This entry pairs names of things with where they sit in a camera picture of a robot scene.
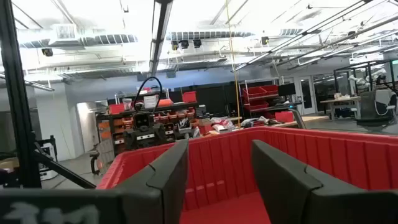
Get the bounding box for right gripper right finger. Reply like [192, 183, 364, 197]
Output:
[250, 139, 362, 224]

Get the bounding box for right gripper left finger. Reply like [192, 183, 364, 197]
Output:
[114, 139, 190, 224]

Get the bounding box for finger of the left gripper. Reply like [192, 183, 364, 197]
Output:
[124, 128, 138, 151]
[155, 124, 167, 145]

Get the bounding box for small red storage bin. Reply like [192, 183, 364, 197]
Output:
[108, 103, 126, 115]
[275, 111, 295, 123]
[182, 90, 198, 103]

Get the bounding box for red plastic bin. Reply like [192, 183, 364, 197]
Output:
[95, 126, 398, 224]

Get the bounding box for black shelf with orange bins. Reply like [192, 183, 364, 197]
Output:
[96, 102, 200, 156]

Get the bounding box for white sign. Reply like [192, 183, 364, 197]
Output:
[143, 95, 159, 109]

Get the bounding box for orange and black device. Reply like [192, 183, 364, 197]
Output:
[89, 149, 106, 175]

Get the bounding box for pile of packages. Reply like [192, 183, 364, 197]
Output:
[198, 116, 243, 136]

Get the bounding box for wooden work table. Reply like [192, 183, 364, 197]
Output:
[270, 114, 330, 129]

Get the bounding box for black and white cart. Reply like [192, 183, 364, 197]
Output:
[34, 135, 60, 181]

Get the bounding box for glass door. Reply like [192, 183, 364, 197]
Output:
[298, 76, 317, 115]

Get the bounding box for black monitor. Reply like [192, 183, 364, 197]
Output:
[277, 82, 297, 96]

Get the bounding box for metal rack with red bins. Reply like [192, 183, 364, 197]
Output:
[241, 80, 280, 121]

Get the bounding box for long ceiling light bar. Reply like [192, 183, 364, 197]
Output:
[148, 0, 174, 77]

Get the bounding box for light wooden desk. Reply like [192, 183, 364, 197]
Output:
[320, 95, 361, 121]

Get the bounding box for dark grey office chair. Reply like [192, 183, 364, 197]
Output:
[356, 89, 398, 128]

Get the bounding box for white ceiling air unit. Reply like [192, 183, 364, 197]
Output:
[49, 23, 78, 46]

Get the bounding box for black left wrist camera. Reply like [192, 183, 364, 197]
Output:
[132, 110, 155, 130]

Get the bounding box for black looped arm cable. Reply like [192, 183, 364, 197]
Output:
[133, 76, 163, 114]

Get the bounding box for yellow cable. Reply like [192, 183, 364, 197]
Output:
[225, 0, 242, 129]

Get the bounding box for black rig frame post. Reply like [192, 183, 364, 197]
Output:
[0, 0, 97, 190]

